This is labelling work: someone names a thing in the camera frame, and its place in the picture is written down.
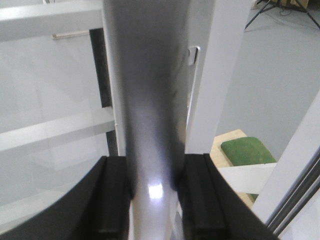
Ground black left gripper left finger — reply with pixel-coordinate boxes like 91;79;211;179
0;156;131;240

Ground grey metal door handle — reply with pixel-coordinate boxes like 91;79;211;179
101;0;216;240

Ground black tripod legs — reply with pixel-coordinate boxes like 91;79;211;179
244;0;320;30

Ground white outer door frame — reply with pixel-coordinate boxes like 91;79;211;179
253;95;320;240

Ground light wooden block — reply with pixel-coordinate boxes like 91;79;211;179
210;129;255;208

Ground white wooden support bracket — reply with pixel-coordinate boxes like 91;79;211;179
218;162;277;194

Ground green cushion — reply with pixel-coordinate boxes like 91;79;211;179
220;136;278;203

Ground white framed sliding glass door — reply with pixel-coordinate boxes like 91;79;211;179
0;0;252;240

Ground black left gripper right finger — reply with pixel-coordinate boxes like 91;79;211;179
178;153;277;240

